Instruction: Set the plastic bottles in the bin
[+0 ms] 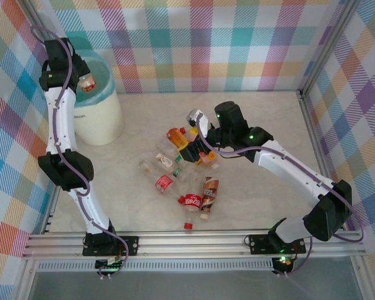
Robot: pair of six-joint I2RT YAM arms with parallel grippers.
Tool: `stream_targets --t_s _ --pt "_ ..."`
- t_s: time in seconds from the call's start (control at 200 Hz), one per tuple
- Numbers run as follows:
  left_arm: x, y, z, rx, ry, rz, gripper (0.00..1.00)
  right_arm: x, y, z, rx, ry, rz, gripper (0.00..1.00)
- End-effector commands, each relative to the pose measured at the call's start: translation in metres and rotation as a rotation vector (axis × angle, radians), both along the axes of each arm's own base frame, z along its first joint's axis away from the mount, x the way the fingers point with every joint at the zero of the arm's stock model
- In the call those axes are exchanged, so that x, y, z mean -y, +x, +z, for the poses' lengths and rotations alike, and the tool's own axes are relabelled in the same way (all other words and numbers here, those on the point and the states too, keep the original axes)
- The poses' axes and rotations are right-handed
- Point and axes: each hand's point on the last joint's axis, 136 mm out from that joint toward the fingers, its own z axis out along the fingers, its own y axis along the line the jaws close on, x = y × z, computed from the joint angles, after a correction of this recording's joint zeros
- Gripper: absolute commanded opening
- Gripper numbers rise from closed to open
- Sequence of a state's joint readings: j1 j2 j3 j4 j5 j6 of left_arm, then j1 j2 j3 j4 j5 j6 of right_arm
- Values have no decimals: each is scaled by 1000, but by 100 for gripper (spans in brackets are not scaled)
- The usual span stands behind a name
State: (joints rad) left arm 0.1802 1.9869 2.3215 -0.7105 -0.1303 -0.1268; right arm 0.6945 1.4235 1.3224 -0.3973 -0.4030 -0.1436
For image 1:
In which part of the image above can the orange juice bottle red cap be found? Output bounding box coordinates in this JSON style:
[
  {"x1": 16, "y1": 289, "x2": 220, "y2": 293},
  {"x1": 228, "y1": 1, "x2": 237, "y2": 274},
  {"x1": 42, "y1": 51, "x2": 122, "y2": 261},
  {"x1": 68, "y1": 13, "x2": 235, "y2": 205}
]
[{"x1": 166, "y1": 126, "x2": 190, "y2": 150}]

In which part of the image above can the clear bottle white yellow label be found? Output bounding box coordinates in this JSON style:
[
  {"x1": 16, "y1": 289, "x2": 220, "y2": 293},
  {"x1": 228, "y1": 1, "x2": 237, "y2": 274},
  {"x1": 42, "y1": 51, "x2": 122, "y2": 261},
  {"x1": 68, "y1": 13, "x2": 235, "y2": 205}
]
[{"x1": 154, "y1": 152, "x2": 182, "y2": 171}]

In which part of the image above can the small clear bottle green cap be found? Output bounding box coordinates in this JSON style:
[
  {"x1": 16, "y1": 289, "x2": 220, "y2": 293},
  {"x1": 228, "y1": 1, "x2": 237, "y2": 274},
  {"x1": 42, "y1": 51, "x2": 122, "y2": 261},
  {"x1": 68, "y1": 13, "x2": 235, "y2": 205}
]
[{"x1": 172, "y1": 167, "x2": 191, "y2": 184}]

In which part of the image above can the brown coffee drink bottle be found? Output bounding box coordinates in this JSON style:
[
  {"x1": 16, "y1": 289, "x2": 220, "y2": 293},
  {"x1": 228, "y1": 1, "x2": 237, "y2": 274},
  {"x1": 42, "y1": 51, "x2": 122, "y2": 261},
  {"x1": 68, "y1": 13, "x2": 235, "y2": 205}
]
[{"x1": 199, "y1": 176, "x2": 220, "y2": 221}]

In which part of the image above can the clear bottle red white label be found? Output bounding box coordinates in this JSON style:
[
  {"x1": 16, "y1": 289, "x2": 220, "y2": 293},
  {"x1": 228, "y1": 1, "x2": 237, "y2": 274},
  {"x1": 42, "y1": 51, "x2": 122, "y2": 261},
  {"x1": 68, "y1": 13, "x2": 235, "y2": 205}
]
[{"x1": 137, "y1": 158, "x2": 186, "y2": 204}]

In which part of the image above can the cola bottle red label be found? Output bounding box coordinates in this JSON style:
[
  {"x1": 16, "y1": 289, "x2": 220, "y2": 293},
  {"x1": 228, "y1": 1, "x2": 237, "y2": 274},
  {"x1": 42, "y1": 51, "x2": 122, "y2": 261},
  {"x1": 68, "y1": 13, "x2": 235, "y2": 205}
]
[{"x1": 183, "y1": 168, "x2": 204, "y2": 231}]

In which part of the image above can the teal bin liner bag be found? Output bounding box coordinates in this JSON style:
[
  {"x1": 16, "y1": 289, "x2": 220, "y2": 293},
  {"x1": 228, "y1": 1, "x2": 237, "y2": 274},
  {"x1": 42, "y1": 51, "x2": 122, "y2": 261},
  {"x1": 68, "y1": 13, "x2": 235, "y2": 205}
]
[{"x1": 62, "y1": 36, "x2": 117, "y2": 109}]

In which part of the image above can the cream white plastic bin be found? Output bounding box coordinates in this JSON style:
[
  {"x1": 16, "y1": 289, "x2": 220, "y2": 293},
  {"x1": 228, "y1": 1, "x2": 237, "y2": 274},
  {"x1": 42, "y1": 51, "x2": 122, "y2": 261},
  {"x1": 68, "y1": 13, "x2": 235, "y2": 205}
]
[{"x1": 71, "y1": 87, "x2": 126, "y2": 146}]

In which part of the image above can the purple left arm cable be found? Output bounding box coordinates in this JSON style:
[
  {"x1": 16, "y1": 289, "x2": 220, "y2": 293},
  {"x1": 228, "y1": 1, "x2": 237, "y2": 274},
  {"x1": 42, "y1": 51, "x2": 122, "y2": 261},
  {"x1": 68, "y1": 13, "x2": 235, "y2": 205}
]
[{"x1": 30, "y1": 24, "x2": 131, "y2": 279}]

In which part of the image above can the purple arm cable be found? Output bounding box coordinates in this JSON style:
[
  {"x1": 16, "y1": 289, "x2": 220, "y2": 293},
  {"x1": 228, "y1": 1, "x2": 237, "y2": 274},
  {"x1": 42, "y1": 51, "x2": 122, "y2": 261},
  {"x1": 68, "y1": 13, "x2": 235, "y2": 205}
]
[
  {"x1": 197, "y1": 114, "x2": 368, "y2": 279},
  {"x1": 30, "y1": 24, "x2": 131, "y2": 279}
]

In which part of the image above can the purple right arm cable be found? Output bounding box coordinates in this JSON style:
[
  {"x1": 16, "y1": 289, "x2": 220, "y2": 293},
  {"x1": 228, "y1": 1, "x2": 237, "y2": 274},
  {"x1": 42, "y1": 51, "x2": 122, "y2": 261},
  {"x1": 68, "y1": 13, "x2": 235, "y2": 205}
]
[{"x1": 197, "y1": 114, "x2": 368, "y2": 279}]

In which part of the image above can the aluminium frame post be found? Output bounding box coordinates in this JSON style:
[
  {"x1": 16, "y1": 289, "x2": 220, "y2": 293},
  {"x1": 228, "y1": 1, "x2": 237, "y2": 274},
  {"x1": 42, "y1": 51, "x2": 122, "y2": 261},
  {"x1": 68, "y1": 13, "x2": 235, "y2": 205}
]
[
  {"x1": 299, "y1": 0, "x2": 360, "y2": 94},
  {"x1": 24, "y1": 0, "x2": 51, "y2": 41}
]

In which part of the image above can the aluminium mounting rail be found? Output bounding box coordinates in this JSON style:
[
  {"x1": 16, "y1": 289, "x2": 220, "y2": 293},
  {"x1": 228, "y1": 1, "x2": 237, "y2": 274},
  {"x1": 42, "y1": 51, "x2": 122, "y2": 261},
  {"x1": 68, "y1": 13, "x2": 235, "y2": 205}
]
[{"x1": 21, "y1": 230, "x2": 368, "y2": 261}]

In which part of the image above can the aluminium side rail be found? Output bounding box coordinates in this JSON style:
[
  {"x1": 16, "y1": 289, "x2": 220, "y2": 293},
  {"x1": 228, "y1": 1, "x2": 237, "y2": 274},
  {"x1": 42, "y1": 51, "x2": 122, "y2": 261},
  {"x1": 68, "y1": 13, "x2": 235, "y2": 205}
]
[
  {"x1": 298, "y1": 89, "x2": 363, "y2": 234},
  {"x1": 40, "y1": 184, "x2": 62, "y2": 235}
]

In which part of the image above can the slotted grey cable duct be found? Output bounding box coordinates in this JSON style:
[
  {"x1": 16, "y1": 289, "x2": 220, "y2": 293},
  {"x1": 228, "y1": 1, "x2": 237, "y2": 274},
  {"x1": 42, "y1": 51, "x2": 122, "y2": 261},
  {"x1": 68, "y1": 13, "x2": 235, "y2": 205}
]
[{"x1": 36, "y1": 261, "x2": 278, "y2": 273}]

